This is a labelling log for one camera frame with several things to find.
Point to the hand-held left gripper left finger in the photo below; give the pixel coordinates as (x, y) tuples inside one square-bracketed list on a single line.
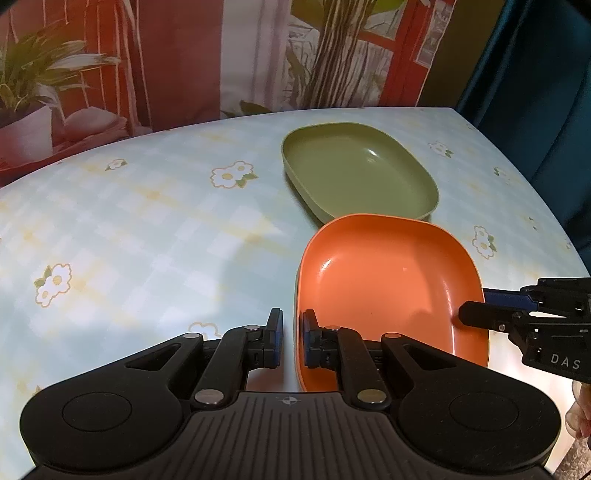
[(277, 339)]

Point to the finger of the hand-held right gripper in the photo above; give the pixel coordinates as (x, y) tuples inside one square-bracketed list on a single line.
[(485, 316), (508, 297)]

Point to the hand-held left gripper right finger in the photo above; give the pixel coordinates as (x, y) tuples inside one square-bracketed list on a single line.
[(306, 339)]

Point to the light green square plate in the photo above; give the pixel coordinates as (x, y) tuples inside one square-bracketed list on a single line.
[(296, 323)]

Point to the orange square plate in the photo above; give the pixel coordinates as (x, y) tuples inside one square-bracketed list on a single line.
[(392, 286)]

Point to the person's right hand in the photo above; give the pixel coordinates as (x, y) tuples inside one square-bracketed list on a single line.
[(579, 413)]

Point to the white fuzzy cloth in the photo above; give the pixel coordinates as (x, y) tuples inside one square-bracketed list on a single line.
[(575, 461)]

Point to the floral checked tablecloth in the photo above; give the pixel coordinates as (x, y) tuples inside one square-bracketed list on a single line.
[(138, 230)]

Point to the dark green square plate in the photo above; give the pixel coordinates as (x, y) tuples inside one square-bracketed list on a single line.
[(355, 166)]

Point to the teal curtain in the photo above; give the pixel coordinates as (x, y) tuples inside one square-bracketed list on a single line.
[(540, 92)]

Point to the printed room scene backdrop cloth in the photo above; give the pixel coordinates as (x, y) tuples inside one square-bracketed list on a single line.
[(184, 55)]

